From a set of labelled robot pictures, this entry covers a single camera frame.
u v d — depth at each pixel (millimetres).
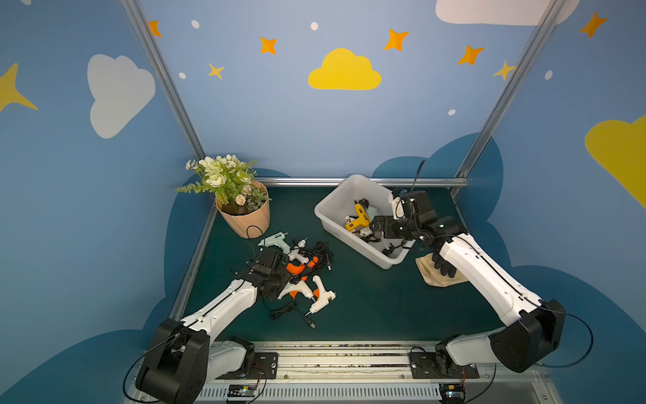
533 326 394
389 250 950
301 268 922
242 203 933
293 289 869
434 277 928
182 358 403
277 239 1015
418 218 589
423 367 740
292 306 858
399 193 712
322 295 880
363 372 740
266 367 738
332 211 1066
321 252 962
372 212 1066
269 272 675
